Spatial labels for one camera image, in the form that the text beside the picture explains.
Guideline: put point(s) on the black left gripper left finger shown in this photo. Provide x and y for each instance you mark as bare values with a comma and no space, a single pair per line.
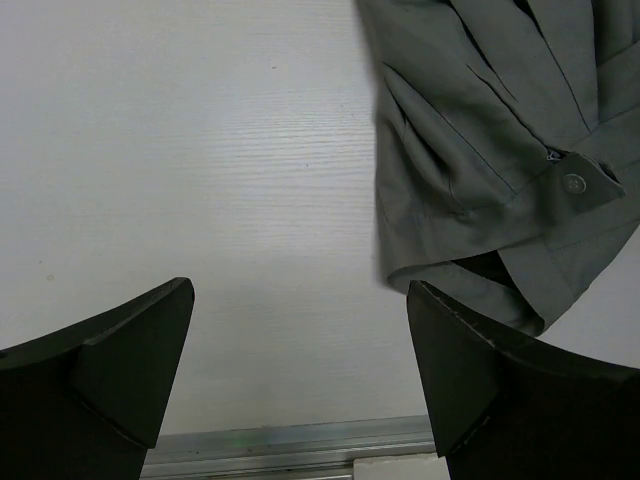
88,401

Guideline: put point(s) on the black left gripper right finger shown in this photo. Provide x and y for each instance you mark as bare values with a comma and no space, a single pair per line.
505,405

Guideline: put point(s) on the grey pleated skirt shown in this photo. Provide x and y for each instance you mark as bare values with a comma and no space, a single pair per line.
507,135

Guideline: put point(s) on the aluminium table rail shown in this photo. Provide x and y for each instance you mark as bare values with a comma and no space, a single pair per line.
316,451

